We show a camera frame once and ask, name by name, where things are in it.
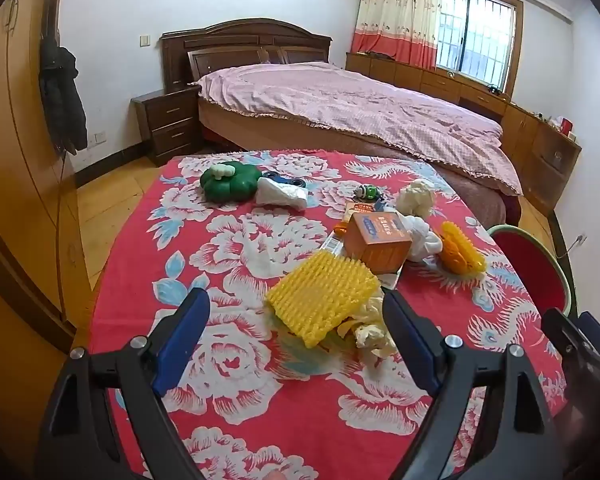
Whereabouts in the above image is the long low wooden cabinet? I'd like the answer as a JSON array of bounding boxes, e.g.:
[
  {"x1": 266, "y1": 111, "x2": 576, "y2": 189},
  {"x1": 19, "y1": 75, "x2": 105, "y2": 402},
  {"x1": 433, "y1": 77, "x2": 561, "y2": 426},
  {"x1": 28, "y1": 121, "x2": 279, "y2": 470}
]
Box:
[{"x1": 346, "y1": 51, "x2": 538, "y2": 181}]

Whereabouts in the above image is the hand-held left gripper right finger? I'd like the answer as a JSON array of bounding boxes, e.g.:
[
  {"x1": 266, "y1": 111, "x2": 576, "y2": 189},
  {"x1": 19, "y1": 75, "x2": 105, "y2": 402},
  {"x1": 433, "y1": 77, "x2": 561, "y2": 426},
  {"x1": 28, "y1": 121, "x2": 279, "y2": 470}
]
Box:
[{"x1": 380, "y1": 290, "x2": 566, "y2": 480}]

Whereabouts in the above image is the blue fidget spinner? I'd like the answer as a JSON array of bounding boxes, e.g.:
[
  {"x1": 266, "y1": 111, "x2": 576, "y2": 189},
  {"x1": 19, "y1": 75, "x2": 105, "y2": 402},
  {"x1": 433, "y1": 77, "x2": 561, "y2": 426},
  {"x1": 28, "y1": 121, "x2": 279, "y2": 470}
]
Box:
[{"x1": 262, "y1": 172, "x2": 308, "y2": 188}]

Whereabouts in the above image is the white tissue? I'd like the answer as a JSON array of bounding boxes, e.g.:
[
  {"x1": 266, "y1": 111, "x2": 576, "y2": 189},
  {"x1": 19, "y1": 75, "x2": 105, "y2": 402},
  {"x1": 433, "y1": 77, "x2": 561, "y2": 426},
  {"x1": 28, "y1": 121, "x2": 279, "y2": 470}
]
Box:
[
  {"x1": 396, "y1": 178, "x2": 438, "y2": 218},
  {"x1": 405, "y1": 215, "x2": 443, "y2": 263}
]

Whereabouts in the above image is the white paper wrapper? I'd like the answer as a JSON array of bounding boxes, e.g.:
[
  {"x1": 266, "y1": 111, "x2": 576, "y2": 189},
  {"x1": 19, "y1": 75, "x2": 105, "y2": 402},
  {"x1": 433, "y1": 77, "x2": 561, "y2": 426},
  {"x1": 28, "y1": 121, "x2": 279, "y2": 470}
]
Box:
[{"x1": 255, "y1": 177, "x2": 310, "y2": 209}]

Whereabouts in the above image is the cream and red curtain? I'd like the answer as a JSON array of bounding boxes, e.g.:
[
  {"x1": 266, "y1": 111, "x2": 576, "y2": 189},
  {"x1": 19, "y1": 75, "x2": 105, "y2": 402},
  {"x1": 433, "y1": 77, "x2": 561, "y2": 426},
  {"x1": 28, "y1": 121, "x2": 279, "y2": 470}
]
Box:
[{"x1": 351, "y1": 0, "x2": 443, "y2": 70}]

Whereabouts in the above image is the orange snack packet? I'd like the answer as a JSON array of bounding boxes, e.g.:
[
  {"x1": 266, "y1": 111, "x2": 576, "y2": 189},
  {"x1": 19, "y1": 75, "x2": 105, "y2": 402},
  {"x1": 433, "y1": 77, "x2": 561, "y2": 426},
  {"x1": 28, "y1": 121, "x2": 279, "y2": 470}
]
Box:
[{"x1": 342, "y1": 200, "x2": 381, "y2": 221}]

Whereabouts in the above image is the black jacket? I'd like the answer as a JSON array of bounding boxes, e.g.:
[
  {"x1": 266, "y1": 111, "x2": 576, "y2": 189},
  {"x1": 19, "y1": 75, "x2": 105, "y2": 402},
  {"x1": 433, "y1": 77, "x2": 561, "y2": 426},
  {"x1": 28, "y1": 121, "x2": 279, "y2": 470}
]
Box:
[{"x1": 39, "y1": 35, "x2": 88, "y2": 156}]

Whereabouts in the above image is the wooden corner shelf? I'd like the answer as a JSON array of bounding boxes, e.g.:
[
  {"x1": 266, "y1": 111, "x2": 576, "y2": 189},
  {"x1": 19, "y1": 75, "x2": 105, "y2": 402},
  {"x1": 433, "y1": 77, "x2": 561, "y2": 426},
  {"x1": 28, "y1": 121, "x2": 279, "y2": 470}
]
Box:
[{"x1": 524, "y1": 121, "x2": 583, "y2": 216}]

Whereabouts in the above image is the wooden framed window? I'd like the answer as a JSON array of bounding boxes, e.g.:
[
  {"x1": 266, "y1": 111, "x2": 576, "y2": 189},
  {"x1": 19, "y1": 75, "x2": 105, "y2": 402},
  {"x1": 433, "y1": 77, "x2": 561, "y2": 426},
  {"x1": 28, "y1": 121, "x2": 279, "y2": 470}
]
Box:
[{"x1": 435, "y1": 0, "x2": 523, "y2": 96}]

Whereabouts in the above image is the light wooden wardrobe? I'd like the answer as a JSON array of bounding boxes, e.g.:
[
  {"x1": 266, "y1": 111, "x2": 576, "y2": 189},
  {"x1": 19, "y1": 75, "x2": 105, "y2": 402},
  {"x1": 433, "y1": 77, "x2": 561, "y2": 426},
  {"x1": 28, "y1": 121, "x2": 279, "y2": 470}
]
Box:
[{"x1": 0, "y1": 0, "x2": 101, "y2": 356}]

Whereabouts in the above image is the yellow foam net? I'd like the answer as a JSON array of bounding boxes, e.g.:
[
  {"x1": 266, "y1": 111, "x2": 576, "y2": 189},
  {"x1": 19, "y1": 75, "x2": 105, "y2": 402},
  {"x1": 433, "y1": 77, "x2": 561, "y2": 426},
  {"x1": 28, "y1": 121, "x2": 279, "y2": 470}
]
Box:
[{"x1": 264, "y1": 251, "x2": 381, "y2": 350}]

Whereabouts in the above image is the red floral tablecloth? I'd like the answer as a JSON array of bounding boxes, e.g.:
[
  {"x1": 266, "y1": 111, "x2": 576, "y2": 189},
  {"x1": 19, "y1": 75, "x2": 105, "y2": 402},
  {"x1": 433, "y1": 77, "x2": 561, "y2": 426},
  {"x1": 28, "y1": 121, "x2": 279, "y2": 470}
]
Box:
[{"x1": 87, "y1": 149, "x2": 568, "y2": 480}]

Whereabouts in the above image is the orange cardboard box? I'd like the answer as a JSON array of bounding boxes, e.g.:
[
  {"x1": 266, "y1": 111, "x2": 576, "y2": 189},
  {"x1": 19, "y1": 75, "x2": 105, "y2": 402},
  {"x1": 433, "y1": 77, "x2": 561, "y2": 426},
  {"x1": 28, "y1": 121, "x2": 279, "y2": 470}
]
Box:
[{"x1": 342, "y1": 210, "x2": 413, "y2": 275}]

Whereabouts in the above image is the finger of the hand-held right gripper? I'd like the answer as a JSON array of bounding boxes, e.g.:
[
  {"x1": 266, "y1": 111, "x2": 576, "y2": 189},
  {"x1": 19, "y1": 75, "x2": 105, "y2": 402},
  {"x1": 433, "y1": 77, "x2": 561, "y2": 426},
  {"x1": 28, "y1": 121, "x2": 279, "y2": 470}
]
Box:
[
  {"x1": 577, "y1": 311, "x2": 600, "y2": 361},
  {"x1": 541, "y1": 307, "x2": 588, "y2": 376}
]

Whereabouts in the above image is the dark wooden nightstand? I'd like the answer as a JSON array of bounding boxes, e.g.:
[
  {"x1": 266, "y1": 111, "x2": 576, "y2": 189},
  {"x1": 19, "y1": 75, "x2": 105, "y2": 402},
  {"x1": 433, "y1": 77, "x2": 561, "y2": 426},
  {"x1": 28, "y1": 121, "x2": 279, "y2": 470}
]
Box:
[{"x1": 131, "y1": 85, "x2": 202, "y2": 166}]

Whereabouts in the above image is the dark wooden bed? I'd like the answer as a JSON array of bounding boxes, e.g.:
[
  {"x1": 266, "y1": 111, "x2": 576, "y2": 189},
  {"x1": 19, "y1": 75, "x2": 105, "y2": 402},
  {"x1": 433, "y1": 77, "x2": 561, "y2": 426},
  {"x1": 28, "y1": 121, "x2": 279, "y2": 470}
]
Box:
[{"x1": 160, "y1": 18, "x2": 523, "y2": 226}]

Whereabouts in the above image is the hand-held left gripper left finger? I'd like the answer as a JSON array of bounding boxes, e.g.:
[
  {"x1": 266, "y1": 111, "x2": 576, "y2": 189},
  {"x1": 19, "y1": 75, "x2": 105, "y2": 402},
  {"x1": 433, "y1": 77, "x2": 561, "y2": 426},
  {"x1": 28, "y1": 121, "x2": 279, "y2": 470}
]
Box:
[{"x1": 34, "y1": 287, "x2": 212, "y2": 480}]

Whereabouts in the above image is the white cardboard box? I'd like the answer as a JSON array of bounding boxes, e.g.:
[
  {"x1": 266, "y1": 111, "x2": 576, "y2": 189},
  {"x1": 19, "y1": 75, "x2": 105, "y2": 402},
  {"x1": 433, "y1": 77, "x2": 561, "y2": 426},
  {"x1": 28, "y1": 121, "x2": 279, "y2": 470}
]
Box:
[{"x1": 320, "y1": 225, "x2": 406, "y2": 291}]

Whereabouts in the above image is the red bin with green rim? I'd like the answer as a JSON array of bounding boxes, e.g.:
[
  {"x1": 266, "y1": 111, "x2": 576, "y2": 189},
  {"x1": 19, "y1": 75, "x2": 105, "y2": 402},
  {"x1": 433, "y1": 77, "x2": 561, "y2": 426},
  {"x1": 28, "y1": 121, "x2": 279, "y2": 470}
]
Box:
[{"x1": 487, "y1": 225, "x2": 573, "y2": 317}]

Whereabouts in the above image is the green pumpkin toy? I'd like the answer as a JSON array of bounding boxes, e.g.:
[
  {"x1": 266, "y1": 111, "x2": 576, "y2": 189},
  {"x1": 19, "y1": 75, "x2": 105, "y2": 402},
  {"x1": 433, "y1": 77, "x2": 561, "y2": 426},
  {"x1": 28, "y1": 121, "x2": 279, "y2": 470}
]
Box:
[{"x1": 200, "y1": 161, "x2": 261, "y2": 204}]

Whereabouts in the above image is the pink checked quilt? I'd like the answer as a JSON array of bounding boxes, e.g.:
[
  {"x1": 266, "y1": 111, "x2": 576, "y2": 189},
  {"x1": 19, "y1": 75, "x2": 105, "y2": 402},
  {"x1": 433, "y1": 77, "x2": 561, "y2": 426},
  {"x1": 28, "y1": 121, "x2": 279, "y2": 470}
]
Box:
[{"x1": 192, "y1": 61, "x2": 523, "y2": 196}]

